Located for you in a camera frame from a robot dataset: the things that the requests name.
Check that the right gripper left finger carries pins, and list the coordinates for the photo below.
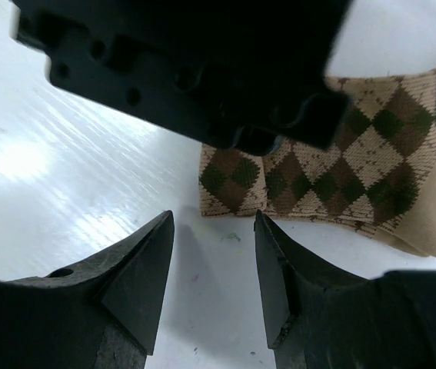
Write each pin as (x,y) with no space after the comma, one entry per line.
(100,312)

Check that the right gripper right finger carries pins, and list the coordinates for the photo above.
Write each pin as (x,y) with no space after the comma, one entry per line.
(317,315)

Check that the brown argyle sock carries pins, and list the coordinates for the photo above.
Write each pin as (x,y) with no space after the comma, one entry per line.
(378,178)

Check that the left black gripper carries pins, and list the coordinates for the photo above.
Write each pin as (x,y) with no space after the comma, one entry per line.
(230,74)

